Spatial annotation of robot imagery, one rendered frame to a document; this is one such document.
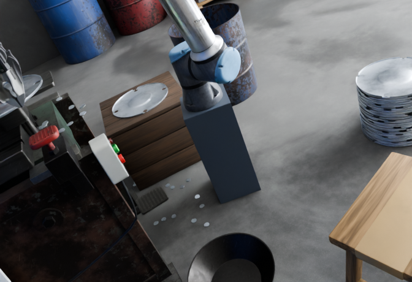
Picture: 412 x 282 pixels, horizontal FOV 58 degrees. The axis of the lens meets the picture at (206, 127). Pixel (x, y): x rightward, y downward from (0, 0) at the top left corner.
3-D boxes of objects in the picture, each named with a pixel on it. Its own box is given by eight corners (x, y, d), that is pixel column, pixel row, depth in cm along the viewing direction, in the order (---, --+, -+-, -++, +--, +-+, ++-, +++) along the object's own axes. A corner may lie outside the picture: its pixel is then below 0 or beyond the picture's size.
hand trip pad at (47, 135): (70, 146, 96) (54, 122, 92) (73, 156, 91) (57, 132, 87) (45, 160, 94) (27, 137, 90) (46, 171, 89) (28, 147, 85)
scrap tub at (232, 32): (238, 67, 255) (217, -1, 229) (274, 85, 221) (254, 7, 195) (186, 96, 246) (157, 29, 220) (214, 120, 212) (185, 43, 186)
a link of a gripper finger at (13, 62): (8, 89, 81) (-18, 54, 76) (8, 87, 82) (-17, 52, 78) (28, 80, 82) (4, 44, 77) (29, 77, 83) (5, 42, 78)
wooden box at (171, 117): (190, 121, 219) (168, 70, 200) (212, 154, 187) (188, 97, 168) (127, 152, 214) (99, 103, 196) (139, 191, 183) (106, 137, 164)
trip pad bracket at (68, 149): (96, 184, 107) (60, 132, 97) (103, 203, 100) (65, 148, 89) (77, 195, 106) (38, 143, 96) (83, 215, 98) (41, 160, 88)
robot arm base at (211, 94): (219, 84, 147) (211, 62, 142) (226, 102, 134) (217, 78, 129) (183, 97, 148) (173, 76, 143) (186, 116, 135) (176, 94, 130)
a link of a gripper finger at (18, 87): (21, 114, 80) (-6, 78, 75) (22, 104, 85) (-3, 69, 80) (34, 108, 81) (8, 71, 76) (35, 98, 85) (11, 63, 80)
